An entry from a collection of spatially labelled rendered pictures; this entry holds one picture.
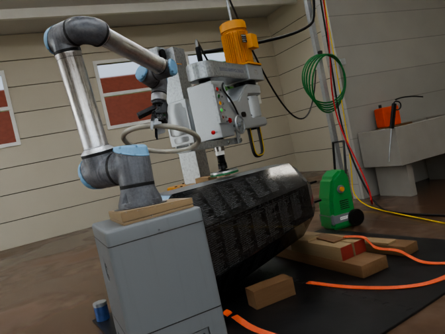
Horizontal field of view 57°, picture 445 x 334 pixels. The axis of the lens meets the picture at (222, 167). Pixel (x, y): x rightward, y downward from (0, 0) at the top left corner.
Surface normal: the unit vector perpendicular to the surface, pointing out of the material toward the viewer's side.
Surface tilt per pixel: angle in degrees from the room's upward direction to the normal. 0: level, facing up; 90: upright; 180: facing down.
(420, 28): 90
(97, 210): 90
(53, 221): 90
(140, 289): 90
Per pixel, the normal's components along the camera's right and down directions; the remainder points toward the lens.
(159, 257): 0.42, -0.04
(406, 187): -0.88, 0.21
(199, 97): -0.49, 0.15
